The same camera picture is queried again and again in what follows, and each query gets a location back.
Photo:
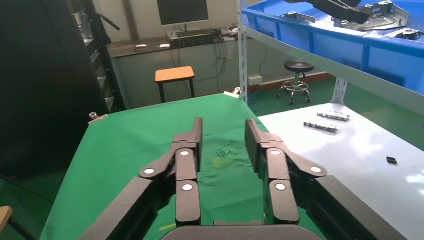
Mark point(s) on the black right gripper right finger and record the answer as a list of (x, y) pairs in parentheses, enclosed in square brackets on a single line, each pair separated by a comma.
[(281, 202)]

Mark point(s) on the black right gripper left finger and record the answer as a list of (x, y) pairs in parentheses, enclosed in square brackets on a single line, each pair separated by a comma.
[(187, 202)]

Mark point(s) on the bent galvanized steel bracket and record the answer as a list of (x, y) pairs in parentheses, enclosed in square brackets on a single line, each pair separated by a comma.
[(298, 16), (409, 33), (387, 15)]

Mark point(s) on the blue plastic bin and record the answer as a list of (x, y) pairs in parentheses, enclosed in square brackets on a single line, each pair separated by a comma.
[(331, 46)]

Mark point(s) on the small notched metal rail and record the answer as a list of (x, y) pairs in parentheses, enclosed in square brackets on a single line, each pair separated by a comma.
[(333, 116), (320, 128)]

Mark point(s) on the black computer monitor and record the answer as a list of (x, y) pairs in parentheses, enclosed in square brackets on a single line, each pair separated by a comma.
[(182, 11)]

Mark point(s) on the black equipment cabinet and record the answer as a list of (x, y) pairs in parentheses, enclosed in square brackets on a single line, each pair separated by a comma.
[(39, 82)]

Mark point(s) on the silver binder clip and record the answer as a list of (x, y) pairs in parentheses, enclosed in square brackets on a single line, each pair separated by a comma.
[(232, 94), (98, 119)]

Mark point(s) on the grey office desk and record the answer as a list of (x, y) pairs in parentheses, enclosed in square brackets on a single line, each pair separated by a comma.
[(149, 73)]

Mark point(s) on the white computer mouse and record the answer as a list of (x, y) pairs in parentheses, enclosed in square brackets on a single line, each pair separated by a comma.
[(141, 46)]

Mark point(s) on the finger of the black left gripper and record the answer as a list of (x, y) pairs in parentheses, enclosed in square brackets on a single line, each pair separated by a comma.
[(344, 13)]

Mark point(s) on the black round wheeled stool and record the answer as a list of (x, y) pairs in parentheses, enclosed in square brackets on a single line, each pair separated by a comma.
[(298, 65)]

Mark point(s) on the green table cloth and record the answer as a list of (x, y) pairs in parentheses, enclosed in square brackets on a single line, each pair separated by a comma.
[(132, 139)]

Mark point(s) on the small white desk item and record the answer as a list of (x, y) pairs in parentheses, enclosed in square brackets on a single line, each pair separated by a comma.
[(164, 45)]

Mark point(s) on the small black plastic part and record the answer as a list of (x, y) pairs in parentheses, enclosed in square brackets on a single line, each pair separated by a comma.
[(391, 160)]

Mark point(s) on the black equipment box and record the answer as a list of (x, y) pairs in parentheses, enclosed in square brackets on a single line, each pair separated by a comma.
[(192, 40)]

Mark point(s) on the white perforated steel upright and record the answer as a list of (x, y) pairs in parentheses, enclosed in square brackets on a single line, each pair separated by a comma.
[(339, 91), (242, 49)]

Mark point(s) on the white wall socket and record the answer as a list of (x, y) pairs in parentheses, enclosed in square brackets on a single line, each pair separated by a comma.
[(255, 80)]

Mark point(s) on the wooden top black stool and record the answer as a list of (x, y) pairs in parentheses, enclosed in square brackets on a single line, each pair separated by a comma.
[(4, 217), (174, 73)]

